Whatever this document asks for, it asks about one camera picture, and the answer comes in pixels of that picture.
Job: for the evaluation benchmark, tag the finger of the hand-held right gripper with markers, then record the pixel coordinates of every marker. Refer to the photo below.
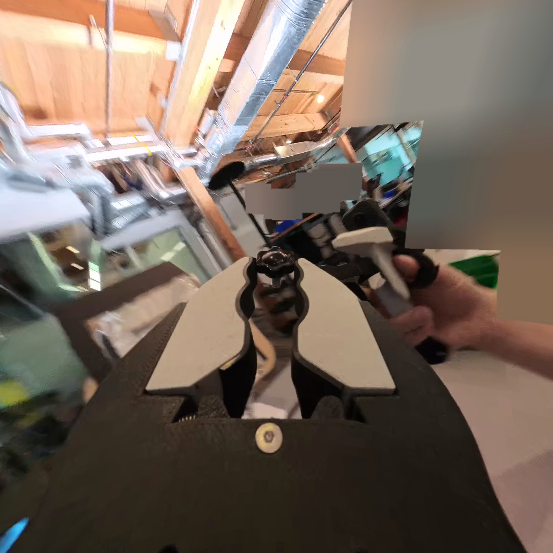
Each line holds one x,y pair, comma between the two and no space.
363,240

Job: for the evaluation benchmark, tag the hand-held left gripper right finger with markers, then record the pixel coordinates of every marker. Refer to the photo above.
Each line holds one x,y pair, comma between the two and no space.
341,341

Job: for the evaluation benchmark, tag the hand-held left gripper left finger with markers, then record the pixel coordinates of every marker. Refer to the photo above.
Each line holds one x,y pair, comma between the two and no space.
198,341

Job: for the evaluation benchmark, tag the green plastic bin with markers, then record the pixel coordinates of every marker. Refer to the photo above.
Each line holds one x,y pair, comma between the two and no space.
475,270

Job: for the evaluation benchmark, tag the black knob screw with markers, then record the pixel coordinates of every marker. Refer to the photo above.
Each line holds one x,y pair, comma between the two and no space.
274,261

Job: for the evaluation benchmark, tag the person's right forearm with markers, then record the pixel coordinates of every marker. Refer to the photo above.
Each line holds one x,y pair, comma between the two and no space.
527,345

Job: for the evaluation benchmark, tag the grey desk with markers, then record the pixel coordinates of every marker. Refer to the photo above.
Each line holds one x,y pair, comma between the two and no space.
497,410

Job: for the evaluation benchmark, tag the person's right hand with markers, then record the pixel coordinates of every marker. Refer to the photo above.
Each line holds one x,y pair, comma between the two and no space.
453,311

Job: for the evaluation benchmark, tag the white instruction sheet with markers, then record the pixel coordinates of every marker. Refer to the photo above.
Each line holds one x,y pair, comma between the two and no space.
173,302

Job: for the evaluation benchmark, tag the black pole with round head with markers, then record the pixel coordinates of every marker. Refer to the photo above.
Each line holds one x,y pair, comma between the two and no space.
227,173

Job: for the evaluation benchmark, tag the silver ventilation duct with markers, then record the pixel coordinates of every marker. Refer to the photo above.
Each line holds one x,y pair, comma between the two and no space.
268,65

